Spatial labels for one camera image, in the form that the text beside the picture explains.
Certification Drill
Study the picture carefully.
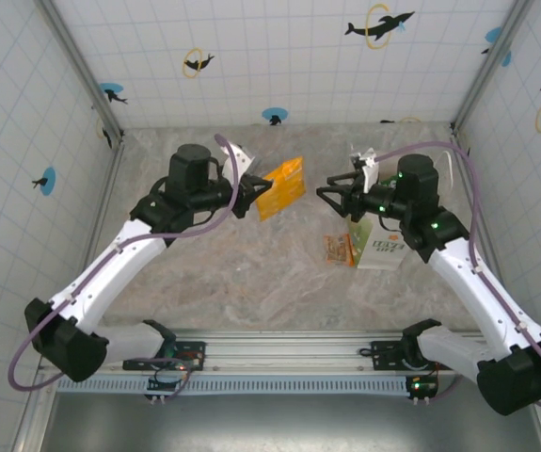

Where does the yellow snack packet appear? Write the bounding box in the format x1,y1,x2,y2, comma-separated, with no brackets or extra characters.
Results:
254,154,309,223

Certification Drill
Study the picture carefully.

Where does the green Fox's candy packet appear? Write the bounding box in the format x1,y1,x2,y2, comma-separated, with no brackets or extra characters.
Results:
347,219,375,258

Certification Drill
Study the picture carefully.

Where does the white paper bag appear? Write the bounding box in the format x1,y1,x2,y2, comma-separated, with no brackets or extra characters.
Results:
347,149,457,272

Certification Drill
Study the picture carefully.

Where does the brown snack bar packet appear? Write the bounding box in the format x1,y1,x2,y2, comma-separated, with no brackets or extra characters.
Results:
322,234,357,267

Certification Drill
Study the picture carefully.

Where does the black controller board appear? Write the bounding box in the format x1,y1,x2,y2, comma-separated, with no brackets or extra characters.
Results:
145,375,194,404
405,375,440,405

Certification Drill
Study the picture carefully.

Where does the grey metal sheet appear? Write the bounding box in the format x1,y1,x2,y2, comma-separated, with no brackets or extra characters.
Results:
15,393,541,452

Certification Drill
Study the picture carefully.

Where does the aluminium frame post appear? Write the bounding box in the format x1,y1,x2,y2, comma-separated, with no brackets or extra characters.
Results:
33,0,125,142
452,0,533,133

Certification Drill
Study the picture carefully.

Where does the wide aluminium mounting rail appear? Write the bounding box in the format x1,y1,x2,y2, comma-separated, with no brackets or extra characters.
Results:
39,329,541,378

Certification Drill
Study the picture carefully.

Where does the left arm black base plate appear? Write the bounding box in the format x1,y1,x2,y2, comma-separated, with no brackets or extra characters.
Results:
122,339,207,374

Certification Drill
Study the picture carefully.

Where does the large dolphin sticker yellow ring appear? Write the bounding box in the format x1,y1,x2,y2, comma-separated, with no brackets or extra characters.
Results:
343,3,416,51

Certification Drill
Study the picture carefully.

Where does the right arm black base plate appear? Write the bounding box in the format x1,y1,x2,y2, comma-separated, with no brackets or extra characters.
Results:
368,338,422,373

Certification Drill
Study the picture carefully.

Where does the white slotted cable duct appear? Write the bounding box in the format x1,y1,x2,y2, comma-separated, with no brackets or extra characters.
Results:
56,376,413,396

